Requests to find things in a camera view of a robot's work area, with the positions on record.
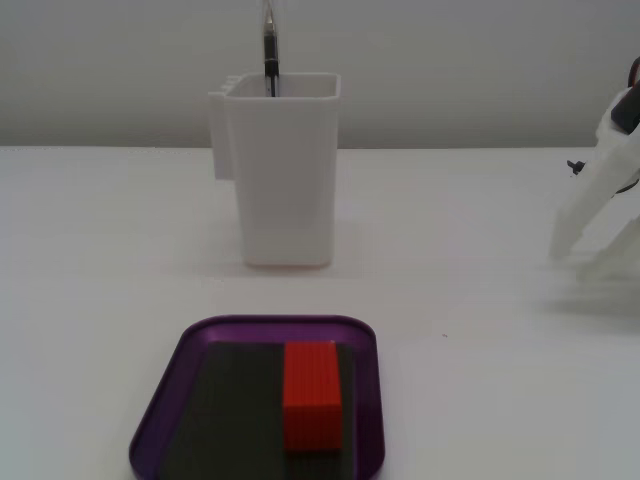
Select red cube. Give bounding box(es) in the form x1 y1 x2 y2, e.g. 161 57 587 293
281 340 344 454

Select black ballpoint pen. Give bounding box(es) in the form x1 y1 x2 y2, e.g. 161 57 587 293
261 0 282 99

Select white plastic container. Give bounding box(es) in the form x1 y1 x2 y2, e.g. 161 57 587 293
207 71 343 269

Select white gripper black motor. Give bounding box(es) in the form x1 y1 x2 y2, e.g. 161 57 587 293
549 54 640 282

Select purple tray black liner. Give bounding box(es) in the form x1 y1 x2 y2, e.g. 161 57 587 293
128 313 388 480

